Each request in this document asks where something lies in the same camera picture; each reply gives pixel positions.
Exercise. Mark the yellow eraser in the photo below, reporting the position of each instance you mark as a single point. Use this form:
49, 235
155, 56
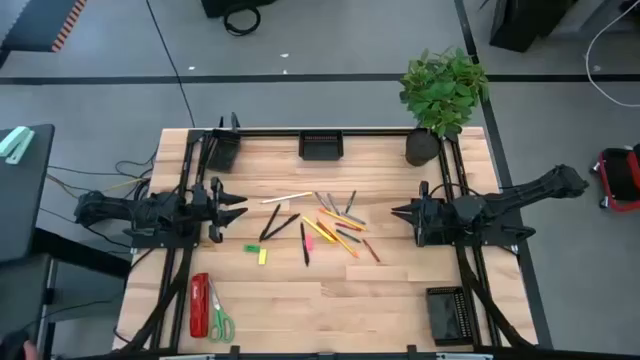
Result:
262, 256

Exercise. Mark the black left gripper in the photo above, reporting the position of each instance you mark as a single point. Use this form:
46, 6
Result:
202, 205

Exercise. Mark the dark grey crayon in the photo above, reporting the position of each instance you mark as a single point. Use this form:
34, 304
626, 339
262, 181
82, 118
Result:
350, 202

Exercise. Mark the silver aluminium bar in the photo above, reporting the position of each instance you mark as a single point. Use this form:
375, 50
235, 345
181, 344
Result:
465, 356
190, 357

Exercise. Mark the black box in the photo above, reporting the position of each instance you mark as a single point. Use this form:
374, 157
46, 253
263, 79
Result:
235, 6

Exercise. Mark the black plastic mesh bin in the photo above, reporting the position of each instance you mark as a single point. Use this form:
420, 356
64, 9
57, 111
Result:
445, 317
224, 152
321, 150

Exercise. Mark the pink eraser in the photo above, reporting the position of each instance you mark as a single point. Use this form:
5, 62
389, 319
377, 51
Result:
309, 243

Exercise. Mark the black side desk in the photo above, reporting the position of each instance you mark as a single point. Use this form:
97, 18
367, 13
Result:
25, 210

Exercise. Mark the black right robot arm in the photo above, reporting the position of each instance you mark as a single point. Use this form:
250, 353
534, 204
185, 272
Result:
540, 187

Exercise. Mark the white pen with yellow cap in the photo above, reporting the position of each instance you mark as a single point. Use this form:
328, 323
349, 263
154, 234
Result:
286, 198

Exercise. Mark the person's hand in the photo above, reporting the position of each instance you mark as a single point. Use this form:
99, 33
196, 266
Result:
31, 352

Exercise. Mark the green eraser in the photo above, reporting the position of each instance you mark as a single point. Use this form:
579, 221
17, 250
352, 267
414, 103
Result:
251, 248

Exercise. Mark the green potted plant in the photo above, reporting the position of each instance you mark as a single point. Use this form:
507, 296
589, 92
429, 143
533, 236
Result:
442, 92

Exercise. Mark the red and black cart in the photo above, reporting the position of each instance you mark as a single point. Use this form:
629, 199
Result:
622, 177

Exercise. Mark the black pen with white print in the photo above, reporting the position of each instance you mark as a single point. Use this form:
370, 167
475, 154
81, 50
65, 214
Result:
304, 245

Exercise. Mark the yellow pencil with orange end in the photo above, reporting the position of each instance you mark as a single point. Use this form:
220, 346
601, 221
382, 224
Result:
342, 219

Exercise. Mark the black orange striped ramp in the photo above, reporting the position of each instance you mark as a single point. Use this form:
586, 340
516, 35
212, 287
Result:
40, 25

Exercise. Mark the black aluminium table frame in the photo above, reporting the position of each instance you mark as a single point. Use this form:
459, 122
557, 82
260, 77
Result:
270, 132

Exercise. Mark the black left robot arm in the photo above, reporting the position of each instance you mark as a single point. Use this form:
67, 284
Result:
150, 210

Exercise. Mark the black cabinet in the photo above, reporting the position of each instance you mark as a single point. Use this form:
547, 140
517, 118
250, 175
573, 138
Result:
525, 22

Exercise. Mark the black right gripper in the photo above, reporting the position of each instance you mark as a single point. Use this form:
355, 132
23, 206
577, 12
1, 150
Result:
435, 217

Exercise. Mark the red stapler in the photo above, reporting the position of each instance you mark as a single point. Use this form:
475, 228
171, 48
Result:
199, 305

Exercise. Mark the brown red crayon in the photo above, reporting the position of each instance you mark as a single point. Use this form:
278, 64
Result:
371, 250

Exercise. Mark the mint green stapler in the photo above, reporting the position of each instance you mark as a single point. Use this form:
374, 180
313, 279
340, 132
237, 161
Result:
17, 144

